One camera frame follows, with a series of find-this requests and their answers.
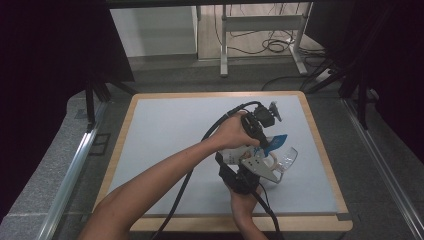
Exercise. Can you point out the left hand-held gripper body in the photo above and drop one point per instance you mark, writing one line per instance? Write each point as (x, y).
(265, 116)

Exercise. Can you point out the dark curtain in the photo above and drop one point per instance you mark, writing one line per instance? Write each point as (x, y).
(393, 50)
(43, 66)

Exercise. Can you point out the white metal desk frame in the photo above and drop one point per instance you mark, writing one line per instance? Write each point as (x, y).
(260, 23)

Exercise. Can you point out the person's right hand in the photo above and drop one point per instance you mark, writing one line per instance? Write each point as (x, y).
(243, 208)

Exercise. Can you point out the black tripod stand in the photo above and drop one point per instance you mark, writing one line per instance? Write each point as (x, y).
(91, 100)
(361, 100)

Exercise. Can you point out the white board with wooden frame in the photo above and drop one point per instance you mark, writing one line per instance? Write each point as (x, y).
(166, 126)

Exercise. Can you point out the person's left hand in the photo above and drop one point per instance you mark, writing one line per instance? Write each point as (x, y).
(230, 133)

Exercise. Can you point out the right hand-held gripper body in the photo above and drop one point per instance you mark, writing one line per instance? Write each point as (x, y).
(256, 166)

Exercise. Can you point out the white board panel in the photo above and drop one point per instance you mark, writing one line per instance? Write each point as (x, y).
(153, 30)

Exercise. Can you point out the blue and white pouch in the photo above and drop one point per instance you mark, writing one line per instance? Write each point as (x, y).
(276, 141)

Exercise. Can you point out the aluminium rail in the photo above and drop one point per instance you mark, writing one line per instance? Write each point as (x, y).
(71, 170)
(383, 170)

